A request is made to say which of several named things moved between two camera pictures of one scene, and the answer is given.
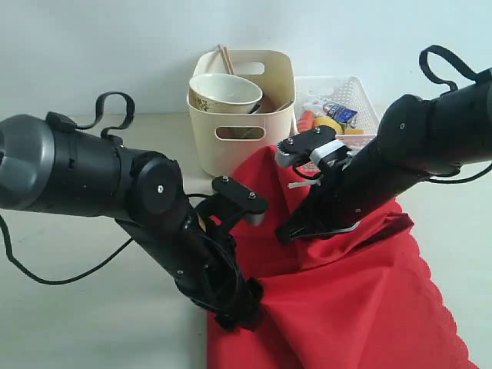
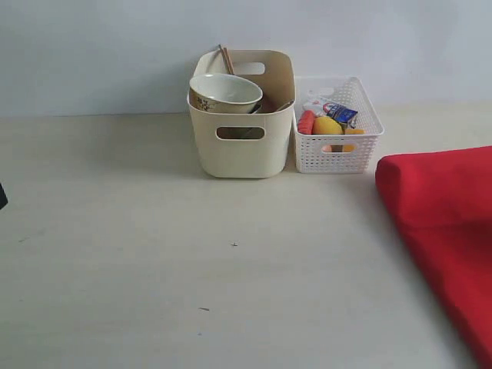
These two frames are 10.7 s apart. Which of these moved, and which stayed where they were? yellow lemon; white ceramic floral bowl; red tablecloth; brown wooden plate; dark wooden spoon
Moved: red tablecloth
Stayed: yellow lemon; dark wooden spoon; white ceramic floral bowl; brown wooden plate
